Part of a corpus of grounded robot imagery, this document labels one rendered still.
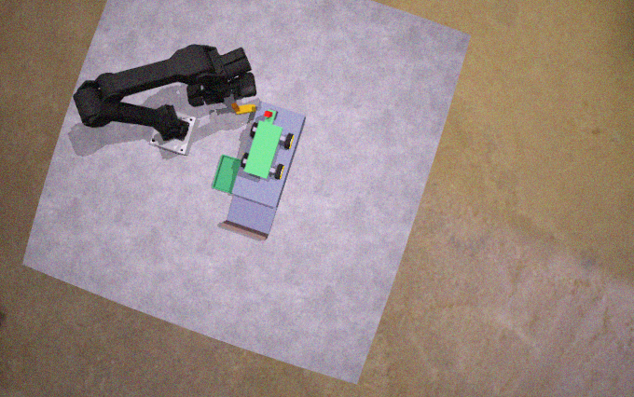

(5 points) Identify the small green trolley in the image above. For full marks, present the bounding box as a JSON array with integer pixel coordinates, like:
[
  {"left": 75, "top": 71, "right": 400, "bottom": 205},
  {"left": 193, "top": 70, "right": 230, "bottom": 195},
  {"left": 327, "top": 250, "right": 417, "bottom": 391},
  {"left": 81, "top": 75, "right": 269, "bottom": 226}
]
[{"left": 241, "top": 109, "right": 294, "bottom": 179}]

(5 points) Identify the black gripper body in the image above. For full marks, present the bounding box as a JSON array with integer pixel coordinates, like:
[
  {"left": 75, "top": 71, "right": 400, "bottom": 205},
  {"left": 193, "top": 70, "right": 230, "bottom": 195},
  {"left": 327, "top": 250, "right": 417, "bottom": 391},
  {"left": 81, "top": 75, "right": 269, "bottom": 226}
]
[{"left": 186, "top": 72, "right": 256, "bottom": 108}]

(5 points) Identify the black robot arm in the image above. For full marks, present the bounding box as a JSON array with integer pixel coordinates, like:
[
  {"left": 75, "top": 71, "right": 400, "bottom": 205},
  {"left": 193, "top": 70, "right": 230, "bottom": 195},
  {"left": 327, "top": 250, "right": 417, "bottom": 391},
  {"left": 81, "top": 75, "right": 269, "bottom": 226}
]
[{"left": 73, "top": 44, "right": 252, "bottom": 141}]

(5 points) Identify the green tray floor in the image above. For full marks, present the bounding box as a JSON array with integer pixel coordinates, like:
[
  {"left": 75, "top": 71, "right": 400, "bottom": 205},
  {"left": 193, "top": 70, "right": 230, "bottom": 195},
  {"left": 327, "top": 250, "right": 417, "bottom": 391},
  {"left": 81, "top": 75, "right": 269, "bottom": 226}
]
[{"left": 214, "top": 157, "right": 241, "bottom": 192}]

